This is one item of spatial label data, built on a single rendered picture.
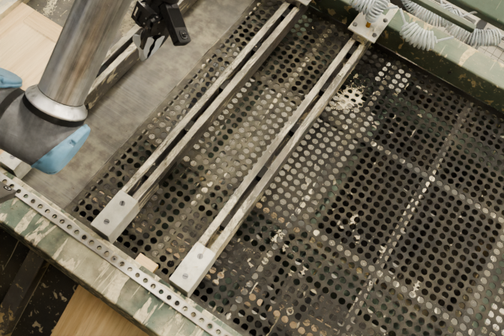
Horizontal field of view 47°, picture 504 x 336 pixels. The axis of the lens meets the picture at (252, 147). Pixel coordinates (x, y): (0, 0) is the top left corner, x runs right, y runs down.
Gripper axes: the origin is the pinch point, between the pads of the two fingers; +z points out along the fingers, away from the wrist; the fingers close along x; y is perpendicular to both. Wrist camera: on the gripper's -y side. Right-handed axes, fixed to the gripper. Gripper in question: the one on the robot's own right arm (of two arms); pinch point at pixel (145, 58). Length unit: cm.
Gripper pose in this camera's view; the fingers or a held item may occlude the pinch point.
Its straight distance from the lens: 162.2
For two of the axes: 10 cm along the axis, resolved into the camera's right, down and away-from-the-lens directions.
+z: -4.5, 7.1, 5.5
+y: -6.6, -6.7, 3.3
